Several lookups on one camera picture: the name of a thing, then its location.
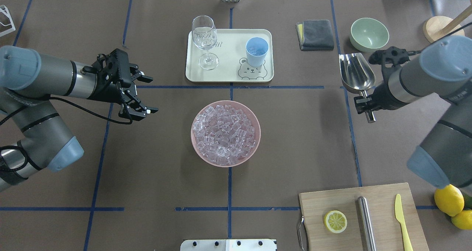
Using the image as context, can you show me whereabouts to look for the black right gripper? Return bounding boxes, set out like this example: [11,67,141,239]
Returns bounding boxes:
[354,46,410,114]

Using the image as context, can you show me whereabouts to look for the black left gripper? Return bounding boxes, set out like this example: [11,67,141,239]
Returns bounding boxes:
[86,48,159,121]

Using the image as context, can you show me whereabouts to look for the metal ice scoop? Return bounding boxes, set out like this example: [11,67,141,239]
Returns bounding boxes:
[339,53,376,123]

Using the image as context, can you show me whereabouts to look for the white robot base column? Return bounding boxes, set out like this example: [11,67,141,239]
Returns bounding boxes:
[180,238,278,251]

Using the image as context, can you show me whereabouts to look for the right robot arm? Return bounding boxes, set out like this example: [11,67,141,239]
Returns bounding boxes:
[354,35,472,195]

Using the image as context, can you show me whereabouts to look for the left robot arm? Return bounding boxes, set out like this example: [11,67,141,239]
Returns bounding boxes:
[0,45,158,191]

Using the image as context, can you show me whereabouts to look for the pile of clear ice cubes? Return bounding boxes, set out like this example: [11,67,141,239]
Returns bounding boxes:
[193,104,256,166]

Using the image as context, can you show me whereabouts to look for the light blue plastic cup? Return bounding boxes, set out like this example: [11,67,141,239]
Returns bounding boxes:
[246,36,269,67]

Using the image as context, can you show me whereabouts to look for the green ceramic bowl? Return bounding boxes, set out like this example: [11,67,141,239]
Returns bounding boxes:
[350,18,390,52]

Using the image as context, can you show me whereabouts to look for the grey folded cloth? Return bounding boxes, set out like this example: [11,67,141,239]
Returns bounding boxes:
[296,20,334,51]

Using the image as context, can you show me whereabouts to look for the clear wine glass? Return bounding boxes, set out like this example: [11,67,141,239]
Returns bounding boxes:
[191,15,219,71]

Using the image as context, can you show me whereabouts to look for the pink bowl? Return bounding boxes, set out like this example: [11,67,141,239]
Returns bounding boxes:
[191,100,261,168]

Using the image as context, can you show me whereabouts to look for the cream bear tray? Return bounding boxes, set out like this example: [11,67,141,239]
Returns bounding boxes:
[185,29,274,83]

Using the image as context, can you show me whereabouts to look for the whole yellow lemon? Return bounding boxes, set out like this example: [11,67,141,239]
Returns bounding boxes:
[434,184,465,216]

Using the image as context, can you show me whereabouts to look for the wooden cutting board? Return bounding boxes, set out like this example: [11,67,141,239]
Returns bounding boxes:
[298,182,430,251]

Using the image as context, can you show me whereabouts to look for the green lime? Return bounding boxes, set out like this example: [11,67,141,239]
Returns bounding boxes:
[462,193,472,210]

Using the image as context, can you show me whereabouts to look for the lemon half slice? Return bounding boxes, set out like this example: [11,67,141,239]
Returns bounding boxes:
[323,210,348,234]

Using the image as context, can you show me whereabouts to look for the steel rolling rod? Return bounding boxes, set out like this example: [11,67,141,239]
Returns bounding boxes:
[356,196,376,251]

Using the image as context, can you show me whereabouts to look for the yellow plastic knife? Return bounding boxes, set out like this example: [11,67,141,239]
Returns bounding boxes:
[394,194,413,251]

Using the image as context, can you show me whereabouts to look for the white wire cup rack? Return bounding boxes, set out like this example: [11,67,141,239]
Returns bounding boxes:
[0,5,16,36]

